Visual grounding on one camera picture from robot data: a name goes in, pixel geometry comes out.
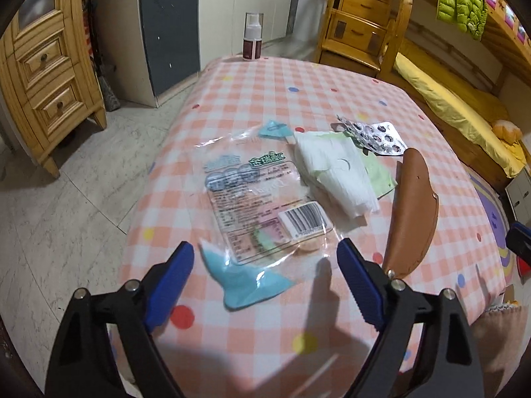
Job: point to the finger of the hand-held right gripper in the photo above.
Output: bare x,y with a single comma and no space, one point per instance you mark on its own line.
520,240

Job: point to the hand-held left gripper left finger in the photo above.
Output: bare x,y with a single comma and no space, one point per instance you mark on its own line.
170,286

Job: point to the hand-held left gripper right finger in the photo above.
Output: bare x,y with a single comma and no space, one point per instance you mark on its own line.
359,282

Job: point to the clear plastic wrapper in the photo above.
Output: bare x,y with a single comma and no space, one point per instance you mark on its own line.
249,199

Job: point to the purple patterned rug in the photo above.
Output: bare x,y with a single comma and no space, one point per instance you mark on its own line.
491,215

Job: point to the white low cabinet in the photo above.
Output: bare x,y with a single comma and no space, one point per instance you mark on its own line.
520,192

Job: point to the light blue paper piece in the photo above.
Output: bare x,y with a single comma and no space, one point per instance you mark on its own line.
244,288

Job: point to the brown leather case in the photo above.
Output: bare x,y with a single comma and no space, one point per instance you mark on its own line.
410,215

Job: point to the beige cloth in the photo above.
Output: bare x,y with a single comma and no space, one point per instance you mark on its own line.
493,331

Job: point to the light green paper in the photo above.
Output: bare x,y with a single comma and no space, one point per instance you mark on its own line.
379,176

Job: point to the orange plush toy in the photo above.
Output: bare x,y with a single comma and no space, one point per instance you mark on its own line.
507,129

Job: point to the white tissue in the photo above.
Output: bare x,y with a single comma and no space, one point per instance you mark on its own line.
336,170

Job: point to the silver blister pack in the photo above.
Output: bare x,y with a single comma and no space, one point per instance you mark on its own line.
381,139

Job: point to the yellow bed sheet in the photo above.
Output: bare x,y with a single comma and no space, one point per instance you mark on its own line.
448,95

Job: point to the small teal paper piece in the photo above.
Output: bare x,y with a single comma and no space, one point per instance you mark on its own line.
273,129

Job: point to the pink checked tablecloth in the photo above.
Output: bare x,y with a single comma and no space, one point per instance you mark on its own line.
249,103

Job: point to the wooden bunk bed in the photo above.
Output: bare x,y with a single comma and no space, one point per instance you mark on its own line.
419,20

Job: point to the green puffer jacket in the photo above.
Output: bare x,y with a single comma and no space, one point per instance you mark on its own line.
460,0

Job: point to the wooden cabinet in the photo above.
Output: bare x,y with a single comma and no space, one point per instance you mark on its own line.
45,70

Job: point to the wooden stair drawers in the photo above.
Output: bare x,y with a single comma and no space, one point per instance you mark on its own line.
356,29

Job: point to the dark spray bottle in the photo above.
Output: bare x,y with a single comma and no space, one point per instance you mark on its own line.
252,45

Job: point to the grey and white wardrobe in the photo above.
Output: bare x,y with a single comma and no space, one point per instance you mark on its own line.
174,29

